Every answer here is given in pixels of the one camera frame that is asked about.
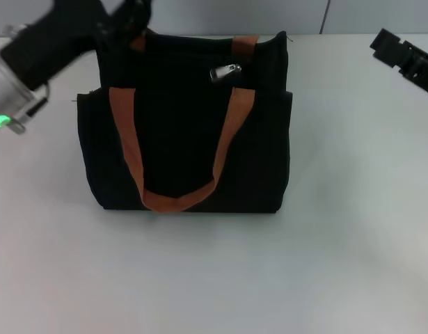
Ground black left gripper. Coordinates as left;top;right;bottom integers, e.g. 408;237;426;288
0;0;154;92

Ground silver zipper pull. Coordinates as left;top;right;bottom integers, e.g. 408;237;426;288
209;63;243;84

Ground black food bag orange handles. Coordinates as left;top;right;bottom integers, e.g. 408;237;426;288
77;29;294;214

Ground left gripper cable with connector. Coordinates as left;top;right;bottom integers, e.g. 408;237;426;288
24;81;51;118

